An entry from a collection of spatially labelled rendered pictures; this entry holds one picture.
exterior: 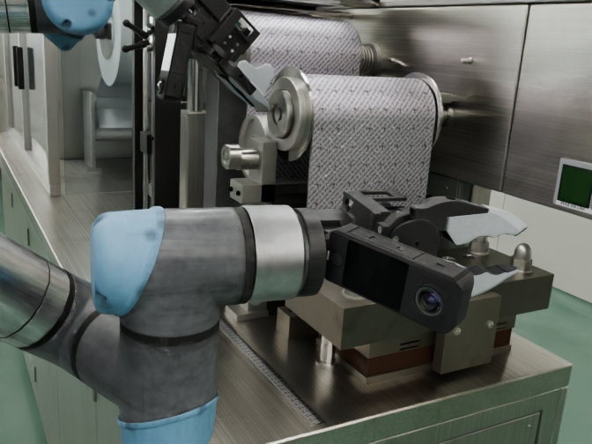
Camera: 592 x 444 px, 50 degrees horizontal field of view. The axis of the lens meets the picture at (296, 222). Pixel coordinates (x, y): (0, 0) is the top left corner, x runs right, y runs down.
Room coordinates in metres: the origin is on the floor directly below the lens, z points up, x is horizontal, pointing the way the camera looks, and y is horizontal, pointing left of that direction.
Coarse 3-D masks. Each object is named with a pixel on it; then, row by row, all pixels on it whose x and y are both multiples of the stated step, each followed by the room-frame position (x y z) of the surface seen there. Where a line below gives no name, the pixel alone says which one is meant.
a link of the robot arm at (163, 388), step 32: (96, 320) 0.48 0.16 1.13; (96, 352) 0.46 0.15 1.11; (128, 352) 0.42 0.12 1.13; (160, 352) 0.41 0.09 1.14; (192, 352) 0.42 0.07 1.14; (96, 384) 0.45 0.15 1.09; (128, 384) 0.42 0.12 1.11; (160, 384) 0.41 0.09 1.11; (192, 384) 0.42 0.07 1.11; (128, 416) 0.42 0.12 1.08; (160, 416) 0.41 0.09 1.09; (192, 416) 0.42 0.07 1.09
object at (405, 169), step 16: (320, 160) 0.98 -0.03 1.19; (336, 160) 1.00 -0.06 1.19; (352, 160) 1.01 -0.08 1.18; (368, 160) 1.03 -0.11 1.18; (384, 160) 1.04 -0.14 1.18; (400, 160) 1.06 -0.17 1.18; (416, 160) 1.07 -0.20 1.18; (320, 176) 0.98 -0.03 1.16; (336, 176) 1.00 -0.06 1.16; (352, 176) 1.01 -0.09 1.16; (368, 176) 1.03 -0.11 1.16; (384, 176) 1.04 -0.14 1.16; (400, 176) 1.06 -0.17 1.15; (416, 176) 1.08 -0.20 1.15; (320, 192) 0.98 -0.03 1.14; (336, 192) 1.00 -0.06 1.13; (400, 192) 1.06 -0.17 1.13; (416, 192) 1.08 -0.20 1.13; (320, 208) 0.98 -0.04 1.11; (336, 208) 1.00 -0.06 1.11
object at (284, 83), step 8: (280, 80) 1.03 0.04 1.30; (288, 80) 1.01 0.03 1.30; (296, 80) 1.00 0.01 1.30; (272, 88) 1.05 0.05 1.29; (280, 88) 1.03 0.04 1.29; (288, 88) 1.00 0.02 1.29; (296, 88) 0.99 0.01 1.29; (296, 96) 0.98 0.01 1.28; (296, 104) 0.98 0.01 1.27; (304, 104) 0.97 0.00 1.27; (296, 112) 0.98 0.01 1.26; (304, 112) 0.97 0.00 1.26; (296, 120) 0.98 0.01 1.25; (304, 120) 0.97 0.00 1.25; (296, 128) 0.98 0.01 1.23; (304, 128) 0.97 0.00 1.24; (272, 136) 1.04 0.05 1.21; (296, 136) 0.97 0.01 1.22; (280, 144) 1.02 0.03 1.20; (288, 144) 1.00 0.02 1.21; (296, 144) 0.99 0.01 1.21
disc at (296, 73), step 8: (280, 72) 1.05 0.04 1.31; (288, 72) 1.03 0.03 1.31; (296, 72) 1.01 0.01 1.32; (304, 80) 0.98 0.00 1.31; (304, 88) 0.98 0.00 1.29; (304, 96) 0.98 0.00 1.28; (312, 96) 0.97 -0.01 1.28; (312, 104) 0.96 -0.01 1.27; (312, 112) 0.96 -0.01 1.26; (312, 120) 0.96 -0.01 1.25; (312, 128) 0.96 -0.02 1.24; (304, 136) 0.97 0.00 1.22; (304, 144) 0.97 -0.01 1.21; (280, 152) 1.04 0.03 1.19; (288, 152) 1.02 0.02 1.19; (296, 152) 0.99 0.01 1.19; (288, 160) 1.02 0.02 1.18
